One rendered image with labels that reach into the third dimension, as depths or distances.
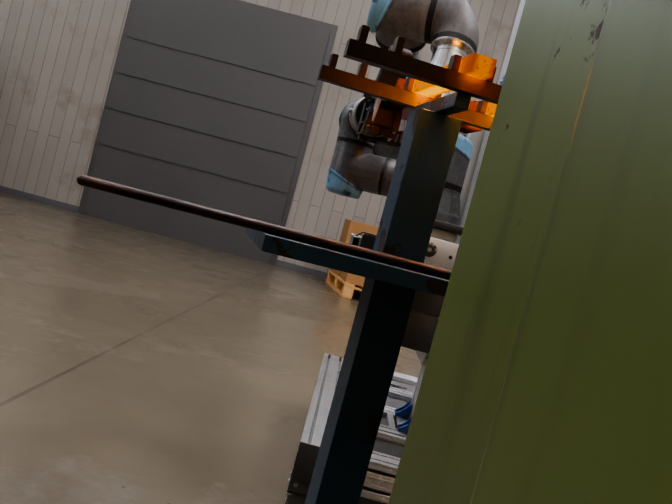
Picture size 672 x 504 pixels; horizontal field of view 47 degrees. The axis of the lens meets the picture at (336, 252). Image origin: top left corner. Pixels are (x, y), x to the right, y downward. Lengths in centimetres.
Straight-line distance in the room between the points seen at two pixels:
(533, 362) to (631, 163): 7
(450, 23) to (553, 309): 142
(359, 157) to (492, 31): 842
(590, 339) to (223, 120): 945
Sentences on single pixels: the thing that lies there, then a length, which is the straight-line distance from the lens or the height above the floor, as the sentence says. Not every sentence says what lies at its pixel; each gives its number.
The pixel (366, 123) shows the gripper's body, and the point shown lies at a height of 93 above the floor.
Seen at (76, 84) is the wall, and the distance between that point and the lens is 1025.
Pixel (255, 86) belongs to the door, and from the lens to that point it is 966.
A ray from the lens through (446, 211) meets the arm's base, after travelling 194.
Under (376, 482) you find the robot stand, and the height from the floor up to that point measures 18.
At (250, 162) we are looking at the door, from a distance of 955.
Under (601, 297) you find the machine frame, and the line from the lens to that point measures 24.
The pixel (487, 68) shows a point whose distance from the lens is 97.
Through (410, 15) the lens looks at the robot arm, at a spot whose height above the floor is 121.
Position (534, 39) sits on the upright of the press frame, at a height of 95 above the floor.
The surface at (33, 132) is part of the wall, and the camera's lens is 1037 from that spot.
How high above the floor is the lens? 76
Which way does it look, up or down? 2 degrees down
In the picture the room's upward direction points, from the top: 15 degrees clockwise
